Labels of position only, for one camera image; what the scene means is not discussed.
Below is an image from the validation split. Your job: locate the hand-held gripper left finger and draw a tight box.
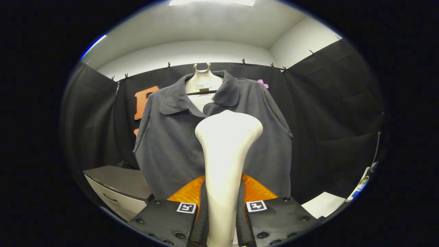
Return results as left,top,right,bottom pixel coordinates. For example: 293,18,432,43
127,175,210,247

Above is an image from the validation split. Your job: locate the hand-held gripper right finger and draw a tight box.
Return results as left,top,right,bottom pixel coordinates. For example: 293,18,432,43
237,173,321,247

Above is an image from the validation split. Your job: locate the grey short-sleeved button shirt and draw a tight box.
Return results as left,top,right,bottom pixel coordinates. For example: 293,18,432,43
133,70,294,200

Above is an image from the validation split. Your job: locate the white sheet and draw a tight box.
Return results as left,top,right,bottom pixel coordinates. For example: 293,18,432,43
302,191,346,219

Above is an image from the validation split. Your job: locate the grey drawer cabinet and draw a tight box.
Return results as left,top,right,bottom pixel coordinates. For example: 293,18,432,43
83,165,155,222

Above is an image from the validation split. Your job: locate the white power strip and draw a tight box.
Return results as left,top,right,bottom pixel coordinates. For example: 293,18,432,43
347,166,378,201

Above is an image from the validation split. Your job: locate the black backdrop cloth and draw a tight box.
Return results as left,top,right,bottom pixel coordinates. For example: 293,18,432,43
60,36,384,206

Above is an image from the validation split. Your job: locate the white mannequin torso stand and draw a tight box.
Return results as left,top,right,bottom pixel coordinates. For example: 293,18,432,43
185,63,223,114

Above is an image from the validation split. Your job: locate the row of black backdrop clips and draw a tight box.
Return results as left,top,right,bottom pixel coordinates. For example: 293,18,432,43
86,36,342,83

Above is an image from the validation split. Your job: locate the narrow ceiling light panel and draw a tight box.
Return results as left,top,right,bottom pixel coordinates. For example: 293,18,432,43
81,34,107,59

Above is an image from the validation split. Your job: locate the large ceiling light panel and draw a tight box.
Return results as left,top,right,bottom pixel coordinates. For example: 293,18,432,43
169,0,256,7

